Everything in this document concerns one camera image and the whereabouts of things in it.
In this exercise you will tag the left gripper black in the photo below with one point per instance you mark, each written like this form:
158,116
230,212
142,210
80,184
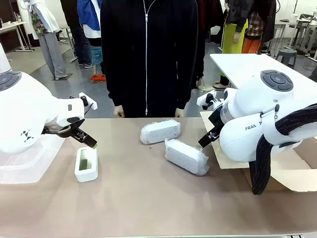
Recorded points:
63,132

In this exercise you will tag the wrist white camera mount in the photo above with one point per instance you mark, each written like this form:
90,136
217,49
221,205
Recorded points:
89,102
203,99

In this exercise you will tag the bubble-wrapped clock end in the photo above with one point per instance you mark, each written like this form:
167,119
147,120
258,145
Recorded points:
185,157

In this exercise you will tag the white side table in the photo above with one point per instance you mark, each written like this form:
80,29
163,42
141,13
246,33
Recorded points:
237,67

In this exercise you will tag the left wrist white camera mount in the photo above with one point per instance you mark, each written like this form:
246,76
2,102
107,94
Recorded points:
89,102

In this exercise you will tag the person left hand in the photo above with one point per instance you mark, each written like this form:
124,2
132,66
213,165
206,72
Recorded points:
180,112

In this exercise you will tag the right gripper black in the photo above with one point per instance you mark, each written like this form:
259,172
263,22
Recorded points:
216,121

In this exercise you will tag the white background desk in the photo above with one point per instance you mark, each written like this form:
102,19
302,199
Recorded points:
15,32

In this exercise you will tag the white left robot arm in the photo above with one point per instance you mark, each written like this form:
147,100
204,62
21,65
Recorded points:
27,111

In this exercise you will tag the figure blue white jacket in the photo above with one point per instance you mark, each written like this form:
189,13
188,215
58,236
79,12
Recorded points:
92,24

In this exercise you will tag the bubble-wrapped clock rounded ends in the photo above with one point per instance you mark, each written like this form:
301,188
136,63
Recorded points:
159,131

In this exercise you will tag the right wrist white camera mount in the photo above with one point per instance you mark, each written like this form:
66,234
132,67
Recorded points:
203,99

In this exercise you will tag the person dark trousers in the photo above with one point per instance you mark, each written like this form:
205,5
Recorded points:
83,47

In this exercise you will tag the grey round stool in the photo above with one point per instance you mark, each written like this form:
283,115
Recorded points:
287,55

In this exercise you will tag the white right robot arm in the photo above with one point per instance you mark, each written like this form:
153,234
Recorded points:
257,119

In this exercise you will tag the brown cardboard box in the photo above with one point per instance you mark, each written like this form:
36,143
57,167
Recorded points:
284,178

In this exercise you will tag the person torso black hoodie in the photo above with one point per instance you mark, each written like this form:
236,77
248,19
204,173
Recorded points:
148,49

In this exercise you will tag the person right hand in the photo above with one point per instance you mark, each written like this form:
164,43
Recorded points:
119,111

